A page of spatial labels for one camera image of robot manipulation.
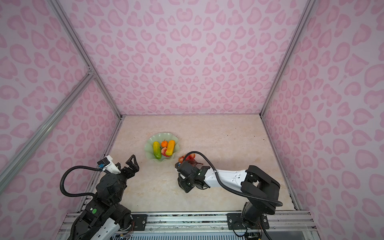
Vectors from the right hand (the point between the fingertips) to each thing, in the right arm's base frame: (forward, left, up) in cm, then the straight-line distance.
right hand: (183, 184), depth 82 cm
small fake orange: (+26, +15, 0) cm, 30 cm away
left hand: (+6, +26, +18) cm, 32 cm away
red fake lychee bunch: (+14, -3, +3) cm, 15 cm away
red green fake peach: (+20, +15, +1) cm, 25 cm away
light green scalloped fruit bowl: (+31, +18, +1) cm, 36 cm away
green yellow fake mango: (+21, +19, 0) cm, 28 cm away
